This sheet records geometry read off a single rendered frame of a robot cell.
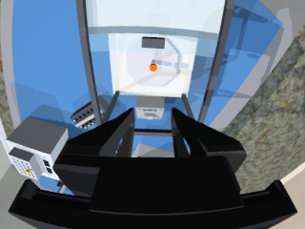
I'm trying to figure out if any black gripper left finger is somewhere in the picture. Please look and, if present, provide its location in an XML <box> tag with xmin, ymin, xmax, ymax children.
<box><xmin>60</xmin><ymin>108</ymin><xmax>135</xmax><ymax>157</ymax></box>

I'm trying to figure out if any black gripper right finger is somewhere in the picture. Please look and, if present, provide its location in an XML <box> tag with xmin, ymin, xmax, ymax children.
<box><xmin>171</xmin><ymin>108</ymin><xmax>247</xmax><ymax>173</ymax></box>

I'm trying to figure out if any dark grey block with holes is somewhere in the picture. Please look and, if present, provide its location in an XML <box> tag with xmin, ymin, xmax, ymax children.
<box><xmin>71</xmin><ymin>102</ymin><xmax>96</xmax><ymax>131</ymax></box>

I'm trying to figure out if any blue bench mat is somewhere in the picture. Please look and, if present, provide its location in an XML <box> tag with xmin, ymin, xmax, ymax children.
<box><xmin>12</xmin><ymin>0</ymin><xmax>282</xmax><ymax>153</ymax></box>

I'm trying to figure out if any orange-capped sample tube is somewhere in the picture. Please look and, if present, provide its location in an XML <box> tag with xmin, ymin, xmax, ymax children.
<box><xmin>150</xmin><ymin>59</ymin><xmax>157</xmax><ymax>72</ymax></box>

